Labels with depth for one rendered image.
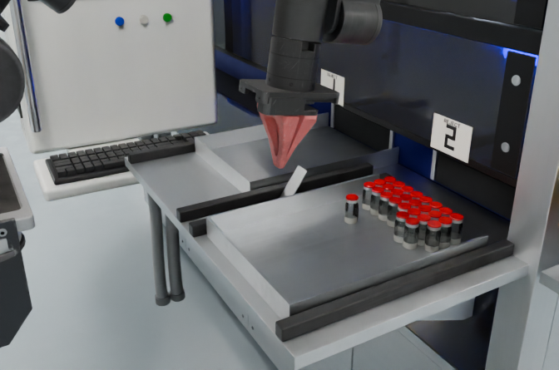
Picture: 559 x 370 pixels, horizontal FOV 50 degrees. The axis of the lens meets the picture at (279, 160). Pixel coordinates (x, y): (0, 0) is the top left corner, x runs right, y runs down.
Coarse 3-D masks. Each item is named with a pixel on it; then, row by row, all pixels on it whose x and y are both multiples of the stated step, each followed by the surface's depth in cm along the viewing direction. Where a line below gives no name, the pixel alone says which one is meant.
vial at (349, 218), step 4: (348, 200) 96; (356, 200) 96; (348, 204) 97; (352, 204) 96; (356, 204) 97; (348, 208) 97; (352, 208) 96; (356, 208) 97; (344, 212) 98; (348, 212) 97; (352, 212) 97; (356, 212) 97; (344, 216) 98; (348, 216) 97; (352, 216) 97; (356, 216) 97; (344, 220) 98; (348, 220) 97; (352, 220) 97; (356, 220) 98
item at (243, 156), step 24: (216, 144) 129; (240, 144) 131; (264, 144) 131; (312, 144) 131; (336, 144) 131; (360, 144) 131; (216, 168) 118; (240, 168) 119; (264, 168) 119; (288, 168) 119; (312, 168) 111; (336, 168) 114
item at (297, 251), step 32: (320, 192) 103; (352, 192) 106; (224, 224) 95; (256, 224) 97; (288, 224) 97; (320, 224) 97; (352, 224) 97; (384, 224) 97; (256, 256) 88; (288, 256) 88; (320, 256) 88; (352, 256) 88; (384, 256) 88; (416, 256) 88; (448, 256) 85; (256, 288) 80; (288, 288) 81; (320, 288) 81; (352, 288) 77
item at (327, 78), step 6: (324, 72) 124; (330, 72) 122; (324, 78) 125; (330, 78) 123; (336, 78) 121; (342, 78) 119; (324, 84) 125; (330, 84) 123; (336, 84) 121; (342, 84) 120; (336, 90) 122; (342, 90) 120; (342, 96) 120; (342, 102) 121
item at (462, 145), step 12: (444, 120) 96; (432, 132) 99; (444, 132) 97; (456, 132) 94; (468, 132) 92; (432, 144) 100; (456, 144) 95; (468, 144) 93; (456, 156) 95; (468, 156) 93
